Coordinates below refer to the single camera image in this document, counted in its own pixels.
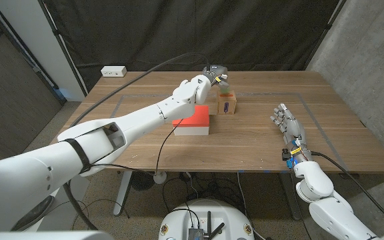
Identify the white round floor disc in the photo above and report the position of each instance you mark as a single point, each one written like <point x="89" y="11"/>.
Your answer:
<point x="159" y="178"/>

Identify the dark grey shoe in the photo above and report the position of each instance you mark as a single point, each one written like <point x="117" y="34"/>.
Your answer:
<point x="35" y="215"/>

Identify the red box with white base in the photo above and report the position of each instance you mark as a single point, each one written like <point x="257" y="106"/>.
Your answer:
<point x="198" y="125"/>

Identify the white robot head edge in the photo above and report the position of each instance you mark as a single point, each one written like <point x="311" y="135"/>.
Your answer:
<point x="45" y="235"/>

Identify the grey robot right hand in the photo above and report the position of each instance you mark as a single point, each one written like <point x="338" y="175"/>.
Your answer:
<point x="293" y="128"/>

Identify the green round coin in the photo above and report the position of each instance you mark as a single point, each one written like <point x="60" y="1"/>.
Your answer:
<point x="224" y="89"/>

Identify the grey table leg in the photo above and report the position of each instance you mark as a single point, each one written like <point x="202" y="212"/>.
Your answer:
<point x="290" y="196"/>

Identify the black backdrop curtain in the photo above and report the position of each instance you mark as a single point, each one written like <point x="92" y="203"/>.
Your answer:
<point x="192" y="26"/>

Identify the white table leg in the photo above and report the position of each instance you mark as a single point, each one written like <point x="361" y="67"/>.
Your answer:
<point x="122" y="193"/>

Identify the black backdrop stand pole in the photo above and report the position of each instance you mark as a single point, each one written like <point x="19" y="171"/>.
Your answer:
<point x="327" y="28"/>
<point x="62" y="43"/>

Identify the white power outlet box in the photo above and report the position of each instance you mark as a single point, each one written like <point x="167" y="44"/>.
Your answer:
<point x="113" y="71"/>

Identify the white robot torso base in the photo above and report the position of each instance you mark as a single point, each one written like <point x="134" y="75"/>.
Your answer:
<point x="178" y="216"/>

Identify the black round floor fan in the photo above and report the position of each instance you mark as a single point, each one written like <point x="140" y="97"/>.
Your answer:
<point x="142" y="181"/>

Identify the wooden coin slot box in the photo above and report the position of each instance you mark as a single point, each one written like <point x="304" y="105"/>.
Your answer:
<point x="227" y="105"/>

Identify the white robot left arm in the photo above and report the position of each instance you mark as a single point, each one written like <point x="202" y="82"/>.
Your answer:
<point x="78" y="150"/>

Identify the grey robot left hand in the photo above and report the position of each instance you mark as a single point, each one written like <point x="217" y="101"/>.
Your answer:
<point x="217" y="75"/>

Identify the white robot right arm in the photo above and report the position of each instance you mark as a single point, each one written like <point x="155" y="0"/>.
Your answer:
<point x="328" y="206"/>

